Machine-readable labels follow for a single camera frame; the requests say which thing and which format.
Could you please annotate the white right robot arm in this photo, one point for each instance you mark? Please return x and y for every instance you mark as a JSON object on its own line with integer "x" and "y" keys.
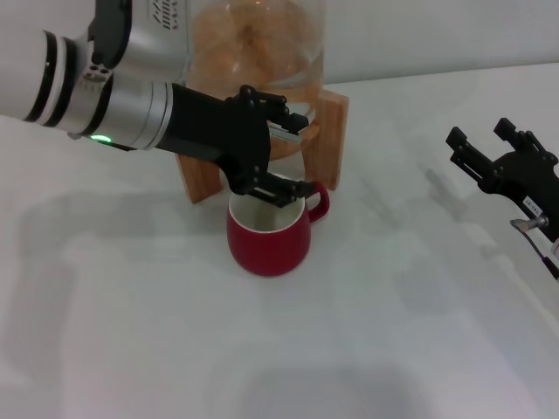
{"x": 555, "y": 249}

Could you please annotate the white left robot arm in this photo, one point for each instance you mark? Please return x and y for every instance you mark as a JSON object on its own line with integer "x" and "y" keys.
{"x": 65, "y": 91}

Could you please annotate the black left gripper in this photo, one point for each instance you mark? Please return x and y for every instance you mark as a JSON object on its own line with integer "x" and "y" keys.
{"x": 209, "y": 126}

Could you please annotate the clear glass water dispenser jar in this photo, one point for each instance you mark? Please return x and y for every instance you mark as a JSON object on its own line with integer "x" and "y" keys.
{"x": 262, "y": 43}

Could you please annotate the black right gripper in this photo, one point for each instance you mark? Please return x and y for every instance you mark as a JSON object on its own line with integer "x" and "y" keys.
{"x": 528, "y": 183}

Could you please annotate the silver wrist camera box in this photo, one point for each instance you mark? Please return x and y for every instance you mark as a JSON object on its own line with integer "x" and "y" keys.
{"x": 148, "y": 30}

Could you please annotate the wooden dispenser stand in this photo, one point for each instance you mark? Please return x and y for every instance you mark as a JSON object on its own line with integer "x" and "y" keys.
{"x": 332, "y": 144}

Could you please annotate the chrome faucet with lever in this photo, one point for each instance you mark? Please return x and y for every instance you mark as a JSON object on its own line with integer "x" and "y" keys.
{"x": 284, "y": 134}

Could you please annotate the red cup with white inside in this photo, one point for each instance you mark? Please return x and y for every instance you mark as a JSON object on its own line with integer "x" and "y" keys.
{"x": 266, "y": 253}

